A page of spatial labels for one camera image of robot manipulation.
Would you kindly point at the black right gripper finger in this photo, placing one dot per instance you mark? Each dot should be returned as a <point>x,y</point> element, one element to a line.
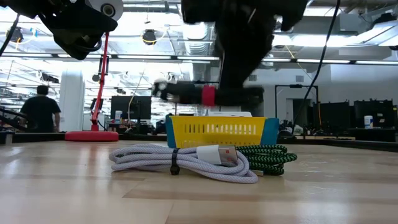
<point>233,56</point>
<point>259,40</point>

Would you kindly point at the white wipes canister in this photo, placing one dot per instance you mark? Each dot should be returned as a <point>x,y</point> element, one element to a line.
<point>118,115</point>
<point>368,122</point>

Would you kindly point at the silver ceiling air duct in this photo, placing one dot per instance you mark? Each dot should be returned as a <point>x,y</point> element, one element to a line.
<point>196,40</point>

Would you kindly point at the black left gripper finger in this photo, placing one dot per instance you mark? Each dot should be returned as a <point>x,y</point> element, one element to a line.
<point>81,21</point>
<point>79,45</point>

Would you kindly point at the yellow blue plastic basket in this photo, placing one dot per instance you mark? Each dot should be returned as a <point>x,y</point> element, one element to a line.
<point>270,130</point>

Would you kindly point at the black monitor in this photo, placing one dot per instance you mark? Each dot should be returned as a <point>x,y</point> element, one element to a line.
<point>130,107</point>

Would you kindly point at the black background rig frame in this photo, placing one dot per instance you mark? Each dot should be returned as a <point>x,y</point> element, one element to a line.
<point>295,86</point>

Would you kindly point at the white round overhead camera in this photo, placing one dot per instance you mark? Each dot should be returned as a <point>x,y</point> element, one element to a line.
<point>107,9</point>

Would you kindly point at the person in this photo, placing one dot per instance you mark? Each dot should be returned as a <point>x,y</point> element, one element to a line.
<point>40,112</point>

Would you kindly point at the red camera stand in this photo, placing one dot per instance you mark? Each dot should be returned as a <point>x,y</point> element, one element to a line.
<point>90,136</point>

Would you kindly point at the white pillar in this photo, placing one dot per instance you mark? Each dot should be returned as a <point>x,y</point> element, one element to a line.
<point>71,102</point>

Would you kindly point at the black ceiling dome device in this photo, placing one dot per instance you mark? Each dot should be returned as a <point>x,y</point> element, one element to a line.
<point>149,36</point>

